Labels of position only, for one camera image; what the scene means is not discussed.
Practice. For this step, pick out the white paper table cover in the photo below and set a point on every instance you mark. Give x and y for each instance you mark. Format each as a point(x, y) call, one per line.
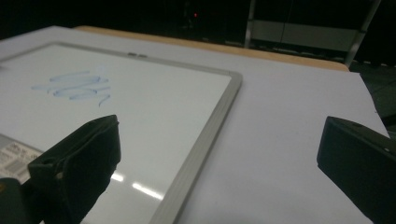
point(280, 124)

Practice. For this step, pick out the grey framed whiteboard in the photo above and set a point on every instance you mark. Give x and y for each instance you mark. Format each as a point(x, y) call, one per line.
point(155, 109)

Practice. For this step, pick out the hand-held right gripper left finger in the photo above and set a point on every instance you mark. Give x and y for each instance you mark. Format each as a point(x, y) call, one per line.
point(84, 155)

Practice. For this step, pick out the metal stand with grey panel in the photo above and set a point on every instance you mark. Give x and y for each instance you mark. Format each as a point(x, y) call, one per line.
point(314, 37)

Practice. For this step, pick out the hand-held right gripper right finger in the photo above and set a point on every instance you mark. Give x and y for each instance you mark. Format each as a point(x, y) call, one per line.
point(358, 165)

